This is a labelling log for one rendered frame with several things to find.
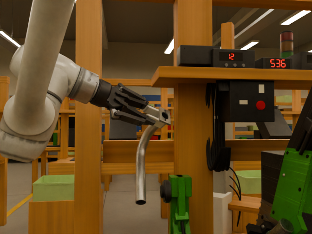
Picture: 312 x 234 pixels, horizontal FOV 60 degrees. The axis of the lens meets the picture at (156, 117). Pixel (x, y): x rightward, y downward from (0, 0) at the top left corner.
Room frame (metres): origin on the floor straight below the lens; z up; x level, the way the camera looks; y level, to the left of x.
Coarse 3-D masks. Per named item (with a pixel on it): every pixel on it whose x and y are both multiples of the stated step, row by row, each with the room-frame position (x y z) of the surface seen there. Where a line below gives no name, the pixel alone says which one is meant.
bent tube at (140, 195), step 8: (160, 112) 0.83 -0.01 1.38; (168, 112) 0.85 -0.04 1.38; (160, 120) 0.81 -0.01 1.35; (168, 120) 0.83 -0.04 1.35; (152, 128) 0.86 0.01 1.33; (144, 136) 0.88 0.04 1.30; (144, 144) 0.88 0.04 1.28; (136, 152) 0.88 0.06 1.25; (144, 152) 0.88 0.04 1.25; (136, 160) 0.86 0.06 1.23; (144, 160) 0.86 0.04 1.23; (136, 168) 0.84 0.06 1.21; (144, 168) 0.84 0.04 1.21; (136, 176) 0.82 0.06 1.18; (144, 176) 0.82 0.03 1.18; (136, 184) 0.80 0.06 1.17; (144, 184) 0.80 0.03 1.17; (136, 192) 0.78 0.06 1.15; (144, 192) 0.78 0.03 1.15; (136, 200) 0.76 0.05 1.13; (144, 200) 0.76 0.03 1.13
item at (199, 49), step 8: (184, 48) 0.97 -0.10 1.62; (192, 48) 0.97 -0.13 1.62; (200, 48) 0.98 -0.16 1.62; (208, 48) 0.98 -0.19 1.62; (216, 48) 0.98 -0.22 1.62; (184, 56) 0.97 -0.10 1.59; (192, 56) 0.97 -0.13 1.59; (200, 56) 0.98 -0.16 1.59; (208, 56) 0.98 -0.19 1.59; (184, 64) 0.98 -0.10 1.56; (192, 64) 0.98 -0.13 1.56; (200, 64) 0.98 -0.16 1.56; (208, 64) 0.98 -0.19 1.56
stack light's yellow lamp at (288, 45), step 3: (282, 42) 1.13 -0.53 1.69; (285, 42) 1.12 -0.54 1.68; (288, 42) 1.11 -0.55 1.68; (291, 42) 1.12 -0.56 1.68; (282, 45) 1.13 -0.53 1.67; (285, 45) 1.12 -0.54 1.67; (288, 45) 1.11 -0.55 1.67; (291, 45) 1.12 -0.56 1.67; (282, 48) 1.13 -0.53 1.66; (285, 48) 1.12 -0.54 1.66; (288, 48) 1.11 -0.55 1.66; (291, 48) 1.12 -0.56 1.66; (282, 51) 1.13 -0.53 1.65; (285, 51) 1.12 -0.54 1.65; (288, 51) 1.11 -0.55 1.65; (291, 51) 1.12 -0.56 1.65
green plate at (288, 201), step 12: (288, 156) 0.79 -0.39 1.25; (300, 156) 0.74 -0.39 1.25; (288, 168) 0.78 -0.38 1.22; (300, 168) 0.73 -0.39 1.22; (288, 180) 0.76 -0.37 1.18; (300, 180) 0.71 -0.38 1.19; (276, 192) 0.80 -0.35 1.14; (288, 192) 0.75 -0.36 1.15; (300, 192) 0.70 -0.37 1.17; (276, 204) 0.79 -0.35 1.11; (288, 204) 0.74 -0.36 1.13; (300, 204) 0.69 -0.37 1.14; (276, 216) 0.77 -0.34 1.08; (288, 216) 0.72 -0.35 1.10
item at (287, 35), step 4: (280, 32) 1.14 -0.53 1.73; (284, 32) 1.12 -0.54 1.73; (288, 32) 1.11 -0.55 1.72; (292, 32) 1.13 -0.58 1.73; (280, 36) 1.14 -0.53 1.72; (284, 36) 1.12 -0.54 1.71; (288, 36) 1.11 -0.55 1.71; (292, 36) 1.12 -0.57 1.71; (280, 40) 1.14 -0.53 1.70; (284, 40) 1.12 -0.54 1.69; (288, 40) 1.12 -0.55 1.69; (292, 40) 1.12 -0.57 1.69
